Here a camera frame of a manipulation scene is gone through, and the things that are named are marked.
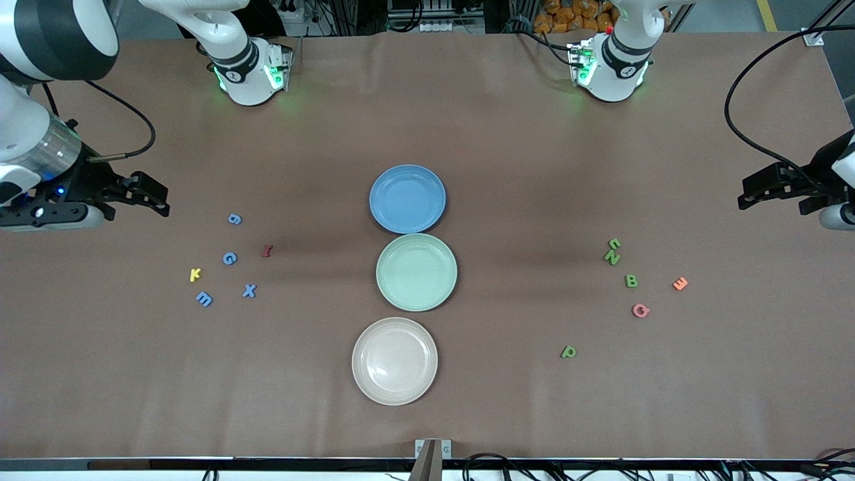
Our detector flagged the blue plate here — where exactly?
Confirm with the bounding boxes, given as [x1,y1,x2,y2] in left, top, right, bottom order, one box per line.
[369,164,447,235]

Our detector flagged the metal table edge bracket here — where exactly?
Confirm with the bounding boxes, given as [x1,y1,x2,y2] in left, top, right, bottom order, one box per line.
[415,438,453,462]

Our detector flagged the brown table cover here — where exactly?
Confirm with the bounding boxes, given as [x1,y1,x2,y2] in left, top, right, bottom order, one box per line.
[0,30,855,462]

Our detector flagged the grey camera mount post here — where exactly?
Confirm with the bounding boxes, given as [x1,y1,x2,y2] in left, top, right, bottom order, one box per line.
[409,441,443,481]

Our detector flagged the orange fruit pile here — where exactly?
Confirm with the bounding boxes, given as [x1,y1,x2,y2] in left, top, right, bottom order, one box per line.
[533,0,617,34]

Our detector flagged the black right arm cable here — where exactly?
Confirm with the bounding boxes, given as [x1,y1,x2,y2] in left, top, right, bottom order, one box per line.
[40,79,157,163]

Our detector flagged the beige plate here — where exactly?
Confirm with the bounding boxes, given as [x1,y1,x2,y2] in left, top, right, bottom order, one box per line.
[351,317,440,407]

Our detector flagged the white power strip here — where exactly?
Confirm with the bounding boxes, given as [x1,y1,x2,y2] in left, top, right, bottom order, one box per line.
[419,20,483,34]

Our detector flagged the black cable bundle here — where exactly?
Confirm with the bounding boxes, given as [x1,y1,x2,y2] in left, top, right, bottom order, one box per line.
[461,453,669,481]

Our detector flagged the table edge rail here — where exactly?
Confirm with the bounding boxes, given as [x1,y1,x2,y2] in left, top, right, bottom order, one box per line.
[0,458,855,481]

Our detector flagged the red and black cables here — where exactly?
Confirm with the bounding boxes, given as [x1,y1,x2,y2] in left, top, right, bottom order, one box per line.
[795,446,855,478]

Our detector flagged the black arm base cable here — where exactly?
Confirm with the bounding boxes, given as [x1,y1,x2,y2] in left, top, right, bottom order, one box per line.
[508,19,576,53]

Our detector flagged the green plate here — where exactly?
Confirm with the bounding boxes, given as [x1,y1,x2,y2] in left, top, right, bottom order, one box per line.
[375,232,459,313]

